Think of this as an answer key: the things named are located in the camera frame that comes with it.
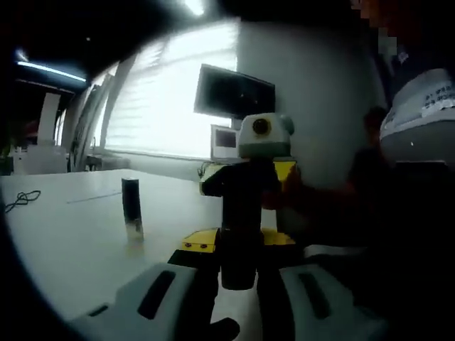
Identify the white window blinds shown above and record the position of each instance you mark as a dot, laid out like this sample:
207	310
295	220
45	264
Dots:
160	106

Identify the person in black shirt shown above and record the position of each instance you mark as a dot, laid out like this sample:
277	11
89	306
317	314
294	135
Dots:
409	231

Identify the person's right hand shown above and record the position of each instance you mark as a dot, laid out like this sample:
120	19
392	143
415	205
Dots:
291	197

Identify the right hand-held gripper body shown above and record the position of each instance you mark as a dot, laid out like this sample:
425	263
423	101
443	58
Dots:
264	138

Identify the white low cabinet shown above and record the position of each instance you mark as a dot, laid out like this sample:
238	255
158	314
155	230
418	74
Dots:
42	160

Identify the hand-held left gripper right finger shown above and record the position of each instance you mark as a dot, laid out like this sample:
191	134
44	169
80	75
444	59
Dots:
313	312

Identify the white chest device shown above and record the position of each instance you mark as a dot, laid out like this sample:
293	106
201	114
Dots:
416	106

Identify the long ceiling light strip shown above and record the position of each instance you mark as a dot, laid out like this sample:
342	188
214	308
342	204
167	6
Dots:
195	6
53	71

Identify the black wall monitor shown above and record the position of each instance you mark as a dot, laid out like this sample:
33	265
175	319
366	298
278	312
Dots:
227	96

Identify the tall dark cosmetic bottle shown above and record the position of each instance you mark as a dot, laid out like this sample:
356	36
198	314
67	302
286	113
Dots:
134	220

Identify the person's left hand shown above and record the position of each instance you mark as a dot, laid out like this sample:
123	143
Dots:
225	328

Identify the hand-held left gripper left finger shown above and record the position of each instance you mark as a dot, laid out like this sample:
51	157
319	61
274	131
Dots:
160	305

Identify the small white-framed screen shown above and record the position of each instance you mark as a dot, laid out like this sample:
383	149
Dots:
224	138

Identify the grey sink with faucet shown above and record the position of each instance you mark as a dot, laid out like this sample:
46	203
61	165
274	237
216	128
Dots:
106	161

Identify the white table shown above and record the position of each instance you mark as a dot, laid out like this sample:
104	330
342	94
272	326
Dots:
71	241

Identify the white chair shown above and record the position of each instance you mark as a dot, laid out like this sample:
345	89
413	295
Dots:
334	250

